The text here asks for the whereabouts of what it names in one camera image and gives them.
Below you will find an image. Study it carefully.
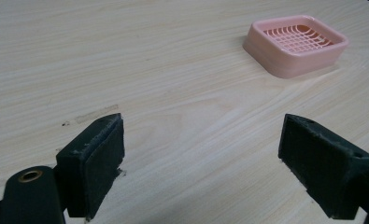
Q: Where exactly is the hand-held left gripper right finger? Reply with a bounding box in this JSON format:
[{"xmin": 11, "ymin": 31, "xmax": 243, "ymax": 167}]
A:
[{"xmin": 277, "ymin": 113, "xmax": 369, "ymax": 220}]

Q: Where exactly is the pink soap dish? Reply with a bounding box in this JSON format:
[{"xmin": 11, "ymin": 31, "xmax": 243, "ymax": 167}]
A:
[{"xmin": 242, "ymin": 14, "xmax": 350, "ymax": 79}]

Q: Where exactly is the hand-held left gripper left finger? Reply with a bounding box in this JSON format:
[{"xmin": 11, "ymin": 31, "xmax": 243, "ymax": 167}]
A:
[{"xmin": 54, "ymin": 112, "xmax": 126, "ymax": 222}]

